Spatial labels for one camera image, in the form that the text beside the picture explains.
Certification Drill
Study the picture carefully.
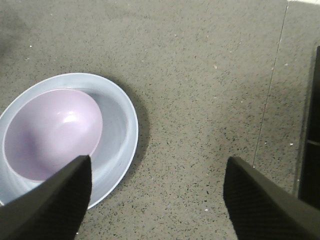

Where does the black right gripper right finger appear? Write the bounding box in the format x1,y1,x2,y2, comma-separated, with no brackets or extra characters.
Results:
223,156,320,240

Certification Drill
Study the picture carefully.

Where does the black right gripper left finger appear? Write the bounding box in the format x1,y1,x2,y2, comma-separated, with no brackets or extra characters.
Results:
0,155,92,240

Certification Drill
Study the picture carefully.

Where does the purple plastic bowl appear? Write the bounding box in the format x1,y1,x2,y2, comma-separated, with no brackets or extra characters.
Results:
2,88,103,182

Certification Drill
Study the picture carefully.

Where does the light blue plate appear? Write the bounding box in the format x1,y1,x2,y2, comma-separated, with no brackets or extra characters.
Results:
0,72,139,209

